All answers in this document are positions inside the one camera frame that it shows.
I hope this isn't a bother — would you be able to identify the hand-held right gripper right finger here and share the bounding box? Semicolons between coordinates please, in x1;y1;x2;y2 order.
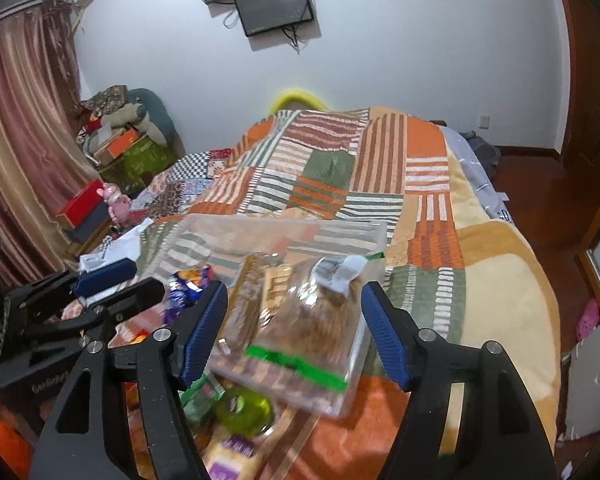
360;281;558;480

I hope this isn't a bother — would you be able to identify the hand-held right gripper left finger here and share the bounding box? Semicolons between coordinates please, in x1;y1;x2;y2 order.
27;280;231;480

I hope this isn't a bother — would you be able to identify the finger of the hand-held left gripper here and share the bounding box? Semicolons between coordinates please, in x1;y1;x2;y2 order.
9;258;137;322
22;277;167;345

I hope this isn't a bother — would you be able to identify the clear green-zip snack bag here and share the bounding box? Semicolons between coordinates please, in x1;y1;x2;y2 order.
209;252;377;419

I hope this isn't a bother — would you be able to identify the large clear plastic bag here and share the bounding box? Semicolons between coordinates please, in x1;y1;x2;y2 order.
181;212;389;313

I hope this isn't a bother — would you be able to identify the dark blue box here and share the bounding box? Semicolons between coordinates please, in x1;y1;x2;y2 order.
62;204;114;247

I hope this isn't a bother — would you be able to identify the green snack packet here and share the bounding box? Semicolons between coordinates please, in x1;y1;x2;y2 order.
179;374;227;423

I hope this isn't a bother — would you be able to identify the pink plush toy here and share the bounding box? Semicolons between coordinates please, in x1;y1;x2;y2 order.
95;182;132;224

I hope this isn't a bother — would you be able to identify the red box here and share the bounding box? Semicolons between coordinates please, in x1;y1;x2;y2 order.
57;180;106;229

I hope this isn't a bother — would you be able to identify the checked patterned quilt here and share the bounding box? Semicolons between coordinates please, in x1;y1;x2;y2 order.
129;147;242;217

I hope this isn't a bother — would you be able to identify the green cardboard box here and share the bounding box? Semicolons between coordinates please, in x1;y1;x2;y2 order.
112;137;177;194

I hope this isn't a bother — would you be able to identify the yellow and purple snack packet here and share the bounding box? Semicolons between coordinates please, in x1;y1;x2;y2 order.
204;432;262;480

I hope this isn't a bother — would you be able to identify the orange cardboard box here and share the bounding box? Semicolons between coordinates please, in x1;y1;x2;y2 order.
92;127;142;159

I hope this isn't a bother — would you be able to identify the grey rolled pillow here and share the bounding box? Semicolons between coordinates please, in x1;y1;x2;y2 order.
99;104;171;149

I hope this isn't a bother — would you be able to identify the pink striped curtain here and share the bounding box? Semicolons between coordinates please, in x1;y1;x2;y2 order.
0;0;104;287

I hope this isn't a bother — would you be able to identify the teal pillow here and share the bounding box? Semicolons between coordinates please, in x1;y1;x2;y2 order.
125;88;184;149

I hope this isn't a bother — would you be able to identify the patterned dark cushion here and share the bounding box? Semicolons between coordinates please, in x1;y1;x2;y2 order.
82;85;131;117

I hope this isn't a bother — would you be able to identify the striped patchwork blanket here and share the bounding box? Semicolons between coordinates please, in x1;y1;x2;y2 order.
0;105;564;480

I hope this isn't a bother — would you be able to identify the grey bedding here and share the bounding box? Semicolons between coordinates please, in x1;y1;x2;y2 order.
439;125;514;222

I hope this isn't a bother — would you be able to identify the pink shoe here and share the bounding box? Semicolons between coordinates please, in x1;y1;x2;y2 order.
575;298;600;342

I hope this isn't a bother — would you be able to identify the white panel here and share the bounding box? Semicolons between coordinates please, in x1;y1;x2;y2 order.
564;324;600;442

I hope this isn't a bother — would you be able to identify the yellow cushion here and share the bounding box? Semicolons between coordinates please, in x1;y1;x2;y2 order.
269;88;332;113

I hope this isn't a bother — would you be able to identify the brown wooden door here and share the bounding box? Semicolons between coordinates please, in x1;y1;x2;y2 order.
549;0;600;257

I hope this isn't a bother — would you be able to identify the black cable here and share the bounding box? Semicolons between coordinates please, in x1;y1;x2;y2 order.
281;24;307;54

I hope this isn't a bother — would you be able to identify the small black wall monitor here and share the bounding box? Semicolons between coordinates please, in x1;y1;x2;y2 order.
233;0;316;38

